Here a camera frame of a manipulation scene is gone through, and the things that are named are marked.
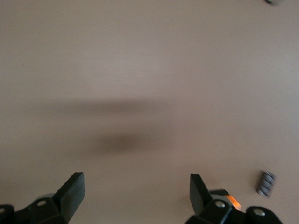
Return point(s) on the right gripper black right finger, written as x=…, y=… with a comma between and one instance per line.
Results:
x=198, y=196

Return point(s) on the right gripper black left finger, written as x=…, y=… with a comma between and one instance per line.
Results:
x=70, y=196

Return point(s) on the small coiled metal spring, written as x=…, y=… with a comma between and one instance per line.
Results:
x=266, y=184

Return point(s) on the small grey metal part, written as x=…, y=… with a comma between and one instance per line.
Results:
x=273, y=1

